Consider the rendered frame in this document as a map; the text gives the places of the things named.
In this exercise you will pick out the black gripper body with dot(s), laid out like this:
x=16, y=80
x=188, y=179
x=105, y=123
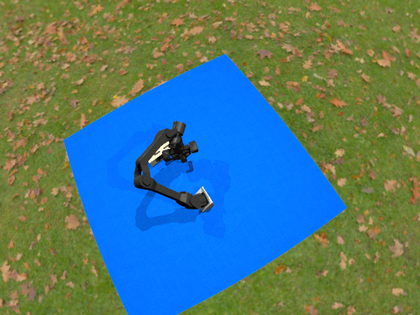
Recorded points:
x=184, y=148

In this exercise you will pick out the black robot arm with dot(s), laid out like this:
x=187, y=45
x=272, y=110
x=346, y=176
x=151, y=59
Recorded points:
x=146, y=182

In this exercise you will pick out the black two-prong plug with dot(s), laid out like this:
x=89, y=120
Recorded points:
x=183, y=158

